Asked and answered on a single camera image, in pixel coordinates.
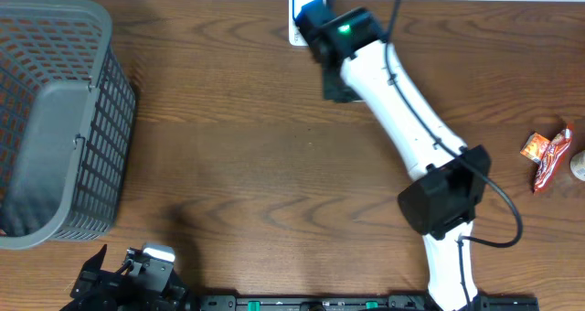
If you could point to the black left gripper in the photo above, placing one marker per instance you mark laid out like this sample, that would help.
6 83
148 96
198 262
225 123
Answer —
98 287

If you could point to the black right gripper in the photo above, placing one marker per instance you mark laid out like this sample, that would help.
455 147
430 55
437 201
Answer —
330 87

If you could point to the orange small snack packet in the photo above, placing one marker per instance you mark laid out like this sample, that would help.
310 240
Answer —
535 147

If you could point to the red Top chocolate bar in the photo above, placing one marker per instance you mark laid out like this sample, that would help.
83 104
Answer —
551 158

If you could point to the green lid jar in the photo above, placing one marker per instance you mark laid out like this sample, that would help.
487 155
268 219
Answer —
577 165

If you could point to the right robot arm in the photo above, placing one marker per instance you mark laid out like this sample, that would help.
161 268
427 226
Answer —
440 202

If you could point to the white barcode scanner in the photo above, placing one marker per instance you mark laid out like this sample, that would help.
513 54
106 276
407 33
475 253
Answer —
295 37

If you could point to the grey plastic basket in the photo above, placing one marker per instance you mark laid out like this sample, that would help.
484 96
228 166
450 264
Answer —
67 115

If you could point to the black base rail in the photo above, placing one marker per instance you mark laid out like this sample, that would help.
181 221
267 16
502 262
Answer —
404 302

